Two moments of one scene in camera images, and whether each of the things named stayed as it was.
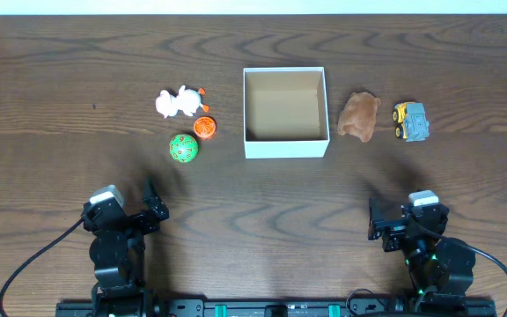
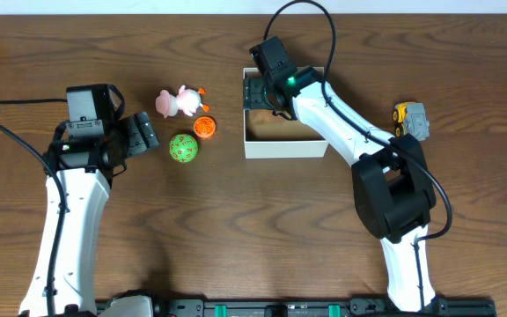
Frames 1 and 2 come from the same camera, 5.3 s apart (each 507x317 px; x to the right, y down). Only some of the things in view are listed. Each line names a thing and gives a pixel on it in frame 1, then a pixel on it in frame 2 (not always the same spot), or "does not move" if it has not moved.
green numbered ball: (183, 148) does not move
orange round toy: (205, 127) does not move
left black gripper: (145, 217) to (143, 130)
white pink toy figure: (187, 101) does not move
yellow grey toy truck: (412, 123) does not move
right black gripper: (388, 226) to (253, 93)
